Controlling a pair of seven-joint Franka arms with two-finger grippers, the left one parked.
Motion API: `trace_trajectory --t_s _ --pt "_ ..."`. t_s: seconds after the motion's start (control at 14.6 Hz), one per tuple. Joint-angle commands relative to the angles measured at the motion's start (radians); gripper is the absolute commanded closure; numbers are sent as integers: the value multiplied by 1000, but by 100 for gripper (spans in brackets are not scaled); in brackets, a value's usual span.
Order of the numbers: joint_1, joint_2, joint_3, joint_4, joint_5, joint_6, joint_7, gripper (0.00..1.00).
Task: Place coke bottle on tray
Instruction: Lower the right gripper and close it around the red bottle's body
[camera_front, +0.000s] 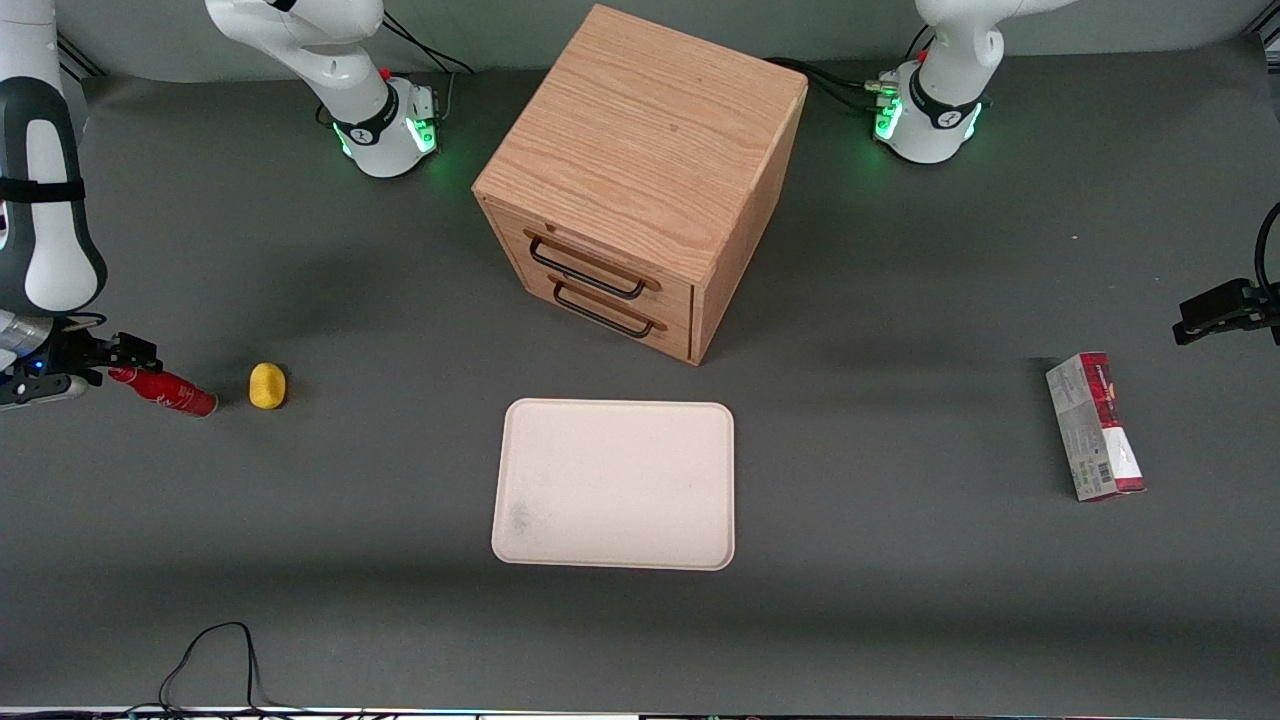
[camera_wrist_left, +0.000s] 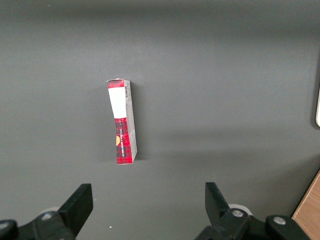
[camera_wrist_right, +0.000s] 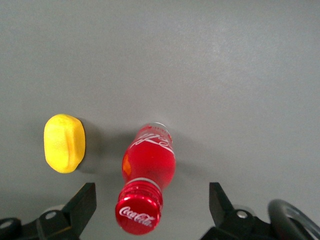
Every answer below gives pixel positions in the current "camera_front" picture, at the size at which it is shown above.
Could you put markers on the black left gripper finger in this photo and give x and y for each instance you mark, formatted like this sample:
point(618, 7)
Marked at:
point(1215, 300)
point(1190, 330)

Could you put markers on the red coke bottle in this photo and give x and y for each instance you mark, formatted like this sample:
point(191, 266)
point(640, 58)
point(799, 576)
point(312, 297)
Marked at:
point(178, 396)

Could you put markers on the wooden drawer front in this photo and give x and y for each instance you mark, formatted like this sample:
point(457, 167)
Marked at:
point(675, 342)
point(675, 298)

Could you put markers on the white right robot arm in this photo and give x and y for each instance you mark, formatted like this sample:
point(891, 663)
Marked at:
point(45, 200)

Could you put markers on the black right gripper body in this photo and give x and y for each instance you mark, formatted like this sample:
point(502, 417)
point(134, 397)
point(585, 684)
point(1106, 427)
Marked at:
point(88, 354)

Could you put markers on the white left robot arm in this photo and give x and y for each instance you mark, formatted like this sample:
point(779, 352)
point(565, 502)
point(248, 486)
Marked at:
point(940, 130)

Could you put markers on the yellow lemon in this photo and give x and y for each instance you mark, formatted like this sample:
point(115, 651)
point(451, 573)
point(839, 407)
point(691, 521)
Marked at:
point(267, 387)

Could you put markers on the cream plastic tray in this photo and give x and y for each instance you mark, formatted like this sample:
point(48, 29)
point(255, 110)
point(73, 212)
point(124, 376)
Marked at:
point(620, 480)

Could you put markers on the grey and red carton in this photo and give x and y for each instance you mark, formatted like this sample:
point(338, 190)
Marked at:
point(1095, 430)

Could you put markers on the wooden drawer cabinet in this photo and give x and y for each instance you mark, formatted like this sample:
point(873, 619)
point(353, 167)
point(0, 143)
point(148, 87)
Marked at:
point(640, 130)

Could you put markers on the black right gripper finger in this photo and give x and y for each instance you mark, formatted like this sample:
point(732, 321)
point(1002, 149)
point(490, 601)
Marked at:
point(135, 352)
point(90, 377)

